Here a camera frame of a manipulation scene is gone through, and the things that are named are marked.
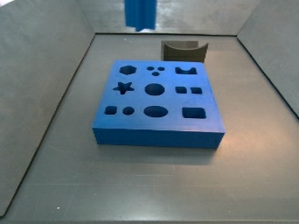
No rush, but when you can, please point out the blue shape-sorting block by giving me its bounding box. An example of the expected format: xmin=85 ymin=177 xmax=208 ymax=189
xmin=91 ymin=60 xmax=225 ymax=149

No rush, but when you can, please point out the dark grey curved block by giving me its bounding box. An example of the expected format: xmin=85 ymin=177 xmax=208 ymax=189
xmin=161 ymin=40 xmax=209 ymax=62

